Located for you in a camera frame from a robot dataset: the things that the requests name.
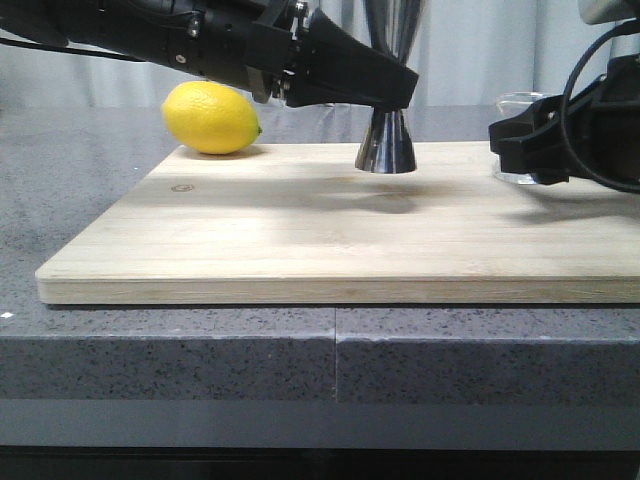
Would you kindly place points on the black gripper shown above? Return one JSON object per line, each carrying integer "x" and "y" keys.
{"x": 247, "y": 45}
{"x": 601, "y": 125}

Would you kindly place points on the clear glass beaker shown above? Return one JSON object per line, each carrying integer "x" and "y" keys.
{"x": 510, "y": 105}

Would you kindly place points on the silver steel jigger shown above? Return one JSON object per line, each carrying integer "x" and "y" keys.
{"x": 387, "y": 147}

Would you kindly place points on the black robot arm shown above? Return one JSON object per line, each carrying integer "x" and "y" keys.
{"x": 134, "y": 30}

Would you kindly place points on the grey curtain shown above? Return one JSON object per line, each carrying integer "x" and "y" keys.
{"x": 466, "y": 53}

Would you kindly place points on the yellow lemon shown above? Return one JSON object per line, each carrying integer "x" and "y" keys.
{"x": 210, "y": 118}

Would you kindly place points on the light wooden cutting board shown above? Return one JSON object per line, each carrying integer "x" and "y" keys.
{"x": 297, "y": 223}

